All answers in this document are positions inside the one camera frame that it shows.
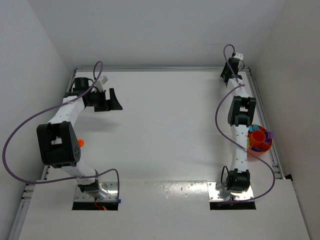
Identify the orange round lego piece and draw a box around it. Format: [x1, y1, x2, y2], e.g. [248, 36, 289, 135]
[77, 139, 85, 148]

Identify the large teal lego brick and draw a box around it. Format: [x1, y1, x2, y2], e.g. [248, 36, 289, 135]
[248, 124, 261, 133]

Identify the light green lego brick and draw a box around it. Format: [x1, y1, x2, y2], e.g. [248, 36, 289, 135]
[247, 138, 251, 149]

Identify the purple stepped lego brick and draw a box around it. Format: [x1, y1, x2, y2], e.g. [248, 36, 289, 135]
[264, 131, 274, 140]

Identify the blue arch lego piece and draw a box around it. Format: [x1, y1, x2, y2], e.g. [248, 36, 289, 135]
[251, 147, 262, 153]

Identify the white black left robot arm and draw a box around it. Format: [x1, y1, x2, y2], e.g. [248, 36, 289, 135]
[36, 76, 123, 198]

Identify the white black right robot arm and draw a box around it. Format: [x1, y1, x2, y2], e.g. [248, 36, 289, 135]
[220, 53, 257, 193]

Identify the orange divided round container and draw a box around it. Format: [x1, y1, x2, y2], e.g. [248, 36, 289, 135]
[247, 125, 273, 157]

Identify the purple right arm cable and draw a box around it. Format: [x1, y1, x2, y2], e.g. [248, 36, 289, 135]
[214, 44, 276, 205]

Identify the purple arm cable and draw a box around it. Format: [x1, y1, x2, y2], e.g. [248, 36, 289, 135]
[1, 60, 120, 201]
[214, 44, 276, 205]

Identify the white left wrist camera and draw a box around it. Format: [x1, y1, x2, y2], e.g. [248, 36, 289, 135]
[95, 75, 108, 92]

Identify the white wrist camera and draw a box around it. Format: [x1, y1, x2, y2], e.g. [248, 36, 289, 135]
[95, 75, 108, 92]
[232, 52, 244, 61]

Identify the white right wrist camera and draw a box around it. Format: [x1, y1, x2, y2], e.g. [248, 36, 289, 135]
[232, 52, 244, 61]

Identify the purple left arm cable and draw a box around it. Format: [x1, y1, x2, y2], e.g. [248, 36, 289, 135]
[1, 60, 120, 201]

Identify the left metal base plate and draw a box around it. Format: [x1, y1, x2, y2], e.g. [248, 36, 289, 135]
[74, 181, 119, 203]

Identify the metal base plate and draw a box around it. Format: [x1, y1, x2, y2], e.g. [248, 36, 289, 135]
[74, 181, 119, 203]
[207, 181, 254, 203]

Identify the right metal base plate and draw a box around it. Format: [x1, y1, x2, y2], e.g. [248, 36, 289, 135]
[207, 181, 254, 203]

